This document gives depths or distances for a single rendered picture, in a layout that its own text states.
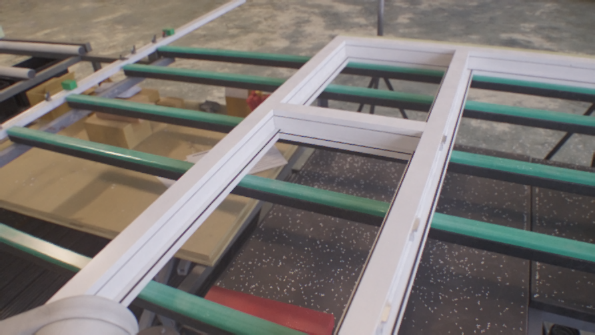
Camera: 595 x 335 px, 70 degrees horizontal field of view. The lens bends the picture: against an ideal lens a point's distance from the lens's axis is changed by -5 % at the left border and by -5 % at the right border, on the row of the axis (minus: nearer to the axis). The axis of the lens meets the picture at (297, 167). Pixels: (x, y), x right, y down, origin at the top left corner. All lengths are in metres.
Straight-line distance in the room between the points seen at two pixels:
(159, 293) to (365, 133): 0.58
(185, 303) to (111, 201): 0.75
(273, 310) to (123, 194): 0.67
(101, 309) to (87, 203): 1.20
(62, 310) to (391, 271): 0.48
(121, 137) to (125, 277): 0.96
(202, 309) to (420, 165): 0.48
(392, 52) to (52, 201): 1.21
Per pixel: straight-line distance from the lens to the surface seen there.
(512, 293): 1.16
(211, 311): 0.74
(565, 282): 1.24
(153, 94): 1.92
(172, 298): 0.78
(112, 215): 1.40
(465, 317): 1.09
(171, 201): 0.86
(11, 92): 2.16
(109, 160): 1.24
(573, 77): 1.56
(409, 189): 0.83
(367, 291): 0.65
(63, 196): 1.57
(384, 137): 1.05
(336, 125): 1.07
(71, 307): 0.30
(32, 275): 1.84
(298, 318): 1.00
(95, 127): 1.77
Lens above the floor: 1.43
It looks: 34 degrees down
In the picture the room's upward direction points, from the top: 5 degrees counter-clockwise
